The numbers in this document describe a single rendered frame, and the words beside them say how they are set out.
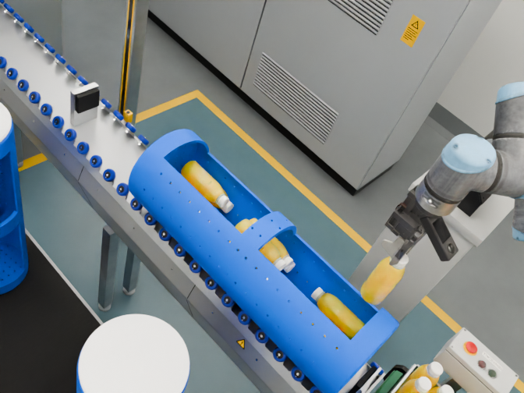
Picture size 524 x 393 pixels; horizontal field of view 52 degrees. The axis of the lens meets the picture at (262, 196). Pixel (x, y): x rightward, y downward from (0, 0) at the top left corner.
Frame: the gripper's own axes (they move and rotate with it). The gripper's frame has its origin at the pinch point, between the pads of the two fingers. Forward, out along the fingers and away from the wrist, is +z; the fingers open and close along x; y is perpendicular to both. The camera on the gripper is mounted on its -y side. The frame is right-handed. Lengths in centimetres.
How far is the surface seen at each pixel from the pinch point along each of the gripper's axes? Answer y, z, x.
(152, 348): 31, 39, 46
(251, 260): 29.2, 23.0, 15.2
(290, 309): 12.4, 24.5, 16.6
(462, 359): -29.8, 33.3, -18.4
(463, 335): -26.0, 33.1, -25.5
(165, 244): 59, 50, 17
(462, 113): 55, 124, -277
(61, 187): 163, 142, -11
